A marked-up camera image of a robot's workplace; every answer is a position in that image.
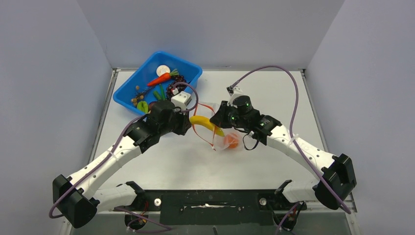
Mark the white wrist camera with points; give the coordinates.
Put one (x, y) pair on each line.
(234, 92)
(181, 100)

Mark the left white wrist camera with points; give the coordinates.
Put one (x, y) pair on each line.
(181, 100)

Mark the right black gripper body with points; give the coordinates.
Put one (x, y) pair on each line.
(228, 118)

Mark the green toy chili pepper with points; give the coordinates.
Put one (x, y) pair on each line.
(162, 92)

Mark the white round toy slice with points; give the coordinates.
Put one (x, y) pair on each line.
(162, 69)

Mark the orange toy carrot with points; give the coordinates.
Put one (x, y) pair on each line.
(163, 78)

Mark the orange toy tangerine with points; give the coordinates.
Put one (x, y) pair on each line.
(231, 140)

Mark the dark toy grape bunch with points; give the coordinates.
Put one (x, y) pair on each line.
(170, 87)

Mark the clear zip top bag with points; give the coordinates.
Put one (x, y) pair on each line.
(218, 138)

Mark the blue plastic bin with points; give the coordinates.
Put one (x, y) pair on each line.
(147, 72)

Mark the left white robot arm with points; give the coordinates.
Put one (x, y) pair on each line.
(79, 198)

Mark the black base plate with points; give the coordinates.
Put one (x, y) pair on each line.
(213, 207)

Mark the green toy cucumber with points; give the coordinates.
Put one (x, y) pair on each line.
(157, 95)

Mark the yellow toy banana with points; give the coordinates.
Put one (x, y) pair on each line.
(205, 122)

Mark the green toy leaf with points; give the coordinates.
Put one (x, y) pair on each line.
(143, 106)

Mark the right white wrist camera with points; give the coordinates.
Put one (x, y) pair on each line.
(234, 92)

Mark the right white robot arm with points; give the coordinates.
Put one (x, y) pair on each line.
(335, 176)

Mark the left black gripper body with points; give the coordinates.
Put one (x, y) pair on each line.
(177, 123)

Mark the brown toy longan bunch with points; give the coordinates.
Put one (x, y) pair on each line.
(139, 96)

